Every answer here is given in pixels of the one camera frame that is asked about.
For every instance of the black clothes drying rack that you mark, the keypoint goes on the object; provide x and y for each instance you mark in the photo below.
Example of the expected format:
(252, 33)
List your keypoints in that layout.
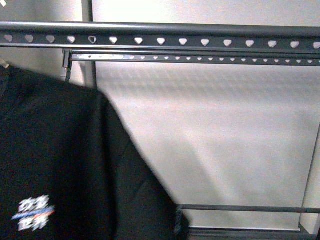
(174, 43)

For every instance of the black t-shirt with logo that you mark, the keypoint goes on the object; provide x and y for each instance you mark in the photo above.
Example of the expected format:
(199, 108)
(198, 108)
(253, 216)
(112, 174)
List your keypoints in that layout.
(70, 171)

